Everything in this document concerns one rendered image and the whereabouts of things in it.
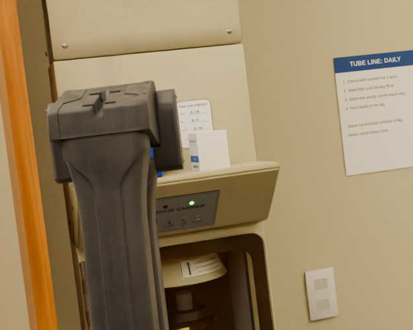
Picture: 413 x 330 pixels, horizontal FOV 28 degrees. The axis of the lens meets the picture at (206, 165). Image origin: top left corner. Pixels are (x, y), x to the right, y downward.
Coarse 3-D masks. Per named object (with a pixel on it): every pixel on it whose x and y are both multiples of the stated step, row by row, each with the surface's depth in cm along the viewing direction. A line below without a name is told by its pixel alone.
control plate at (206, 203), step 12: (204, 192) 128; (216, 192) 129; (156, 204) 127; (168, 204) 128; (180, 204) 129; (204, 204) 130; (216, 204) 131; (156, 216) 129; (168, 216) 130; (180, 216) 131; (192, 216) 132; (204, 216) 133; (168, 228) 132; (180, 228) 133
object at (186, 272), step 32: (160, 256) 135; (192, 256) 136; (224, 256) 138; (256, 256) 139; (192, 288) 136; (224, 288) 138; (256, 288) 139; (192, 320) 136; (224, 320) 138; (256, 320) 139
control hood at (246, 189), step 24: (240, 168) 128; (264, 168) 128; (72, 192) 127; (168, 192) 126; (192, 192) 128; (240, 192) 131; (264, 192) 132; (216, 216) 134; (240, 216) 135; (264, 216) 137
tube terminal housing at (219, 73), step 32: (64, 64) 131; (96, 64) 133; (128, 64) 134; (160, 64) 135; (192, 64) 137; (224, 64) 138; (192, 96) 137; (224, 96) 138; (224, 128) 138; (64, 192) 141; (256, 224) 140
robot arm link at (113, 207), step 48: (96, 96) 65; (144, 96) 62; (96, 144) 61; (144, 144) 61; (96, 192) 60; (144, 192) 62; (96, 240) 60; (144, 240) 61; (96, 288) 60; (144, 288) 60
